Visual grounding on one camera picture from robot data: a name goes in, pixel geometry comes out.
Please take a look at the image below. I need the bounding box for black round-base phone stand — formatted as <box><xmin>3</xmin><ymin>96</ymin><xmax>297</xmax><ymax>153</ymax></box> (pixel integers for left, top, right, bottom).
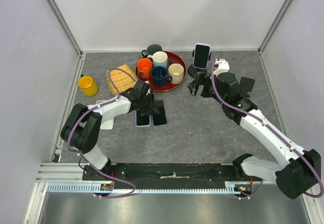
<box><xmin>187</xmin><ymin>50</ymin><xmax>212</xmax><ymax>78</ymax></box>

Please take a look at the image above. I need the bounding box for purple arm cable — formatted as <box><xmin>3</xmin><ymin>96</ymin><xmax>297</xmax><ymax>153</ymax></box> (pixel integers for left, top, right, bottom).
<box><xmin>67</xmin><ymin>68</ymin><xmax>137</xmax><ymax>156</ymax></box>
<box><xmin>212</xmin><ymin>55</ymin><xmax>324</xmax><ymax>199</ymax></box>

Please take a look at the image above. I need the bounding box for light blue cased phone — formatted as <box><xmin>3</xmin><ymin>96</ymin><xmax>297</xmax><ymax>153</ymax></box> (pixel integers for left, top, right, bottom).
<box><xmin>135</xmin><ymin>111</ymin><xmax>151</xmax><ymax>127</ymax></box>

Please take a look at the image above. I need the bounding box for light blue mug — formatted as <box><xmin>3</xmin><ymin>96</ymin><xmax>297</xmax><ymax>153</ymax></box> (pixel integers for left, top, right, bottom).
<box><xmin>147</xmin><ymin>51</ymin><xmax>168</xmax><ymax>69</ymax></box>

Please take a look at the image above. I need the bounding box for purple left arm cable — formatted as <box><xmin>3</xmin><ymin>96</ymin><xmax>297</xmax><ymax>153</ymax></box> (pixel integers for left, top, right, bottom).
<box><xmin>67</xmin><ymin>68</ymin><xmax>137</xmax><ymax>156</ymax></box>

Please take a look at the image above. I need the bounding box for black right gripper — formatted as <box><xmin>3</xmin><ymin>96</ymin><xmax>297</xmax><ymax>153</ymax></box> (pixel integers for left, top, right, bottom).
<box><xmin>187</xmin><ymin>71</ymin><xmax>227</xmax><ymax>105</ymax></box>

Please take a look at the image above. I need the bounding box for black block phone stand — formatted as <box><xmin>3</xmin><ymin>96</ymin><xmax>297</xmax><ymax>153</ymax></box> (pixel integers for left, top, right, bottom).
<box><xmin>239</xmin><ymin>77</ymin><xmax>255</xmax><ymax>98</ymax></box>

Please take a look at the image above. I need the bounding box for red round tray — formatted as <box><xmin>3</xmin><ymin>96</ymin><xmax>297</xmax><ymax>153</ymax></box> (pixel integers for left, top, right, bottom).
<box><xmin>141</xmin><ymin>51</ymin><xmax>187</xmax><ymax>93</ymax></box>

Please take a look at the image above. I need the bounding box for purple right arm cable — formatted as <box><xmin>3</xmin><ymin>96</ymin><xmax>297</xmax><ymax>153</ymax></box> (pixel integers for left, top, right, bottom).
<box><xmin>212</xmin><ymin>55</ymin><xmax>324</xmax><ymax>199</ymax></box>

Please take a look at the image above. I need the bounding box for dark grey mug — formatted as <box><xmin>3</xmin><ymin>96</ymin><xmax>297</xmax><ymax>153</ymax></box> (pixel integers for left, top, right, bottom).
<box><xmin>141</xmin><ymin>44</ymin><xmax>163</xmax><ymax>57</ymax></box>

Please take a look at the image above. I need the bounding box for woven bamboo tray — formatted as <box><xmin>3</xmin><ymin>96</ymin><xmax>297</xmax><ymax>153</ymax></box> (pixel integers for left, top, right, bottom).
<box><xmin>106</xmin><ymin>64</ymin><xmax>138</xmax><ymax>95</ymax></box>

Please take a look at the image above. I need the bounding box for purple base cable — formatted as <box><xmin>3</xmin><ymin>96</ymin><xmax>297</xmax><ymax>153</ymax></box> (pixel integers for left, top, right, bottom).
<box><xmin>234</xmin><ymin>175</ymin><xmax>264</xmax><ymax>201</ymax></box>
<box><xmin>78</xmin><ymin>154</ymin><xmax>137</xmax><ymax>200</ymax></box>

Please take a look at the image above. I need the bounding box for left aluminium frame post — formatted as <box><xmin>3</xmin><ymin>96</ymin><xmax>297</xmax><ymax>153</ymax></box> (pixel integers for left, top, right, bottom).
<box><xmin>46</xmin><ymin>0</ymin><xmax>83</xmax><ymax>57</ymax></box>

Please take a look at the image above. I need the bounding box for white phone stand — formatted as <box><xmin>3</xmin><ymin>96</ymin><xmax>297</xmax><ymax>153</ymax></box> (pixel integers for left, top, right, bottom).
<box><xmin>98</xmin><ymin>104</ymin><xmax>114</xmax><ymax>130</ymax></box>

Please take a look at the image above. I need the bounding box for lavender cased phone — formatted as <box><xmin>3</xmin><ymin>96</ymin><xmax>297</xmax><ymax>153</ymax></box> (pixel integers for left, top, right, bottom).
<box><xmin>193</xmin><ymin>42</ymin><xmax>211</xmax><ymax>69</ymax></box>

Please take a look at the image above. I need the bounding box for grey slotted cable duct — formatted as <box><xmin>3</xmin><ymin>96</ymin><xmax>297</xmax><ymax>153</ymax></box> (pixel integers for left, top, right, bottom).
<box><xmin>47</xmin><ymin>183</ymin><xmax>251</xmax><ymax>194</ymax></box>

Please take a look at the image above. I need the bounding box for cream dimpled mug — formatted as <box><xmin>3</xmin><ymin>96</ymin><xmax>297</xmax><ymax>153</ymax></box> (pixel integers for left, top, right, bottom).
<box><xmin>168</xmin><ymin>64</ymin><xmax>184</xmax><ymax>84</ymax></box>

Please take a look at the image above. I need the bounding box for right aluminium frame post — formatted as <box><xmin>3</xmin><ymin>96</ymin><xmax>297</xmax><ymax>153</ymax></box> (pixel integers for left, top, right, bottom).
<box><xmin>258</xmin><ymin>0</ymin><xmax>294</xmax><ymax>55</ymax></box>

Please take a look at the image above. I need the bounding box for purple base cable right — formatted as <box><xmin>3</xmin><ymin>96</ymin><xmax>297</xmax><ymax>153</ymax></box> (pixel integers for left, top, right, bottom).
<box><xmin>234</xmin><ymin>175</ymin><xmax>264</xmax><ymax>201</ymax></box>

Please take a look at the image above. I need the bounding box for aluminium frame post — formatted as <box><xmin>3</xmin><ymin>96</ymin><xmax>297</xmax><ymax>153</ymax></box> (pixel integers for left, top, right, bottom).
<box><xmin>46</xmin><ymin>0</ymin><xmax>83</xmax><ymax>57</ymax></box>
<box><xmin>258</xmin><ymin>0</ymin><xmax>294</xmax><ymax>55</ymax></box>

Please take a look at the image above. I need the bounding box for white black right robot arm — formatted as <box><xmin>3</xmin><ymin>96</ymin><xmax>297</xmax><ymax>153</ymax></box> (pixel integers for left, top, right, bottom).
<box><xmin>187</xmin><ymin>72</ymin><xmax>323</xmax><ymax>199</ymax></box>

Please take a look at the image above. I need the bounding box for dark blue mug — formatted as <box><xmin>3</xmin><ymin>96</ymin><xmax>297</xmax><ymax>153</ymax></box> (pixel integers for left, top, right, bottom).
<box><xmin>151</xmin><ymin>66</ymin><xmax>172</xmax><ymax>87</ymax></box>

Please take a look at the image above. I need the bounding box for orange mug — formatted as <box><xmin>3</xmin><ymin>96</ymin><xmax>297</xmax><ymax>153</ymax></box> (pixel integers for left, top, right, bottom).
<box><xmin>136</xmin><ymin>58</ymin><xmax>153</xmax><ymax>79</ymax></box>

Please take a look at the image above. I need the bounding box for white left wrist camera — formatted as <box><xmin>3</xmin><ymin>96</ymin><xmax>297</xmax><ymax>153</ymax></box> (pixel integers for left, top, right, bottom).
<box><xmin>144</xmin><ymin>81</ymin><xmax>152</xmax><ymax>95</ymax></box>

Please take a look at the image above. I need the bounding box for clear cased black phone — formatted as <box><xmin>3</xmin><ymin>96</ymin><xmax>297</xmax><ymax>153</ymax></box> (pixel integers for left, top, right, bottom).
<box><xmin>152</xmin><ymin>100</ymin><xmax>167</xmax><ymax>126</ymax></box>

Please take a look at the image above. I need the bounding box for yellow mug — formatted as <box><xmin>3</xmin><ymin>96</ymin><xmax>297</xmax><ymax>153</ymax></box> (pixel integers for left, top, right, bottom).
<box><xmin>77</xmin><ymin>74</ymin><xmax>98</xmax><ymax>97</ymax></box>

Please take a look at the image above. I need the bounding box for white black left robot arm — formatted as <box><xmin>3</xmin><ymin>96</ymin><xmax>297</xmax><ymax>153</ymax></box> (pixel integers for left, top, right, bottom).
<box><xmin>60</xmin><ymin>80</ymin><xmax>159</xmax><ymax>180</ymax></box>

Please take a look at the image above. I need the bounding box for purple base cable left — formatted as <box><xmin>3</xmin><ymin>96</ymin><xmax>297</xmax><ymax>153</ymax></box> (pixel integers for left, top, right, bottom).
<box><xmin>78</xmin><ymin>154</ymin><xmax>137</xmax><ymax>200</ymax></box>

